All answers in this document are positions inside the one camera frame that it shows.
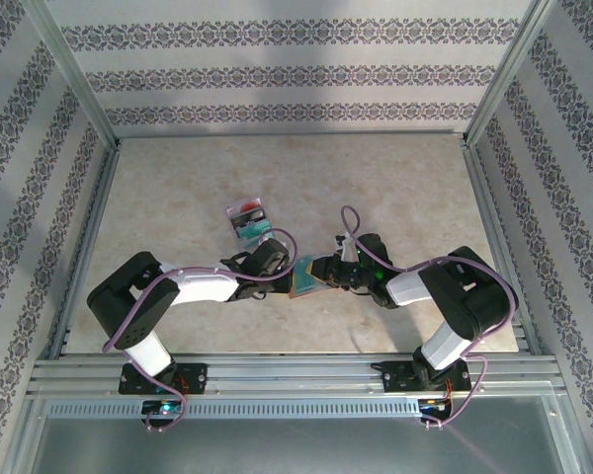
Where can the teal VIP card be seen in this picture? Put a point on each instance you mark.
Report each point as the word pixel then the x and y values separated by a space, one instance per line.
pixel 304 276

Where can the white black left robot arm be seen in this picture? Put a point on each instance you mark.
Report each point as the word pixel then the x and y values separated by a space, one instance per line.
pixel 202 289

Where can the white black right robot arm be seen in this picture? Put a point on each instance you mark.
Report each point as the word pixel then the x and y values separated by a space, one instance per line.
pixel 464 296

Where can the black card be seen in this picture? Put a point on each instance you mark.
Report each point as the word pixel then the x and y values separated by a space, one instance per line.
pixel 252 220

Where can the white card with red circle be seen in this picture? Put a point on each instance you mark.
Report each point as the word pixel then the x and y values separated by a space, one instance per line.
pixel 249 206

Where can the clear packet of colourful items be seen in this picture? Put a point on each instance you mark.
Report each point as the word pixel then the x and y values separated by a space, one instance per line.
pixel 232 212

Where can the controller board with lights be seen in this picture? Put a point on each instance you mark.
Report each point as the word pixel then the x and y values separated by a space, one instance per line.
pixel 432 406
pixel 165 409

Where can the aluminium mounting rail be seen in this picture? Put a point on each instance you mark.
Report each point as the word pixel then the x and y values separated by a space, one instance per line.
pixel 286 372

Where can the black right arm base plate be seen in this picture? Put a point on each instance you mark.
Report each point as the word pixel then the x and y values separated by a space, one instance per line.
pixel 395 380

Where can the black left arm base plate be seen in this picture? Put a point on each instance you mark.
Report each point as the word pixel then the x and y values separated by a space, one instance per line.
pixel 197 377

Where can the aluminium table edge rail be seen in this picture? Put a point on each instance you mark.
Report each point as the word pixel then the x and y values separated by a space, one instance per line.
pixel 489 207
pixel 286 133
pixel 85 247

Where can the short aluminium frame post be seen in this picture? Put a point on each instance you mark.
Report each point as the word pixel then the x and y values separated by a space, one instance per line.
pixel 575 454
pixel 16 449

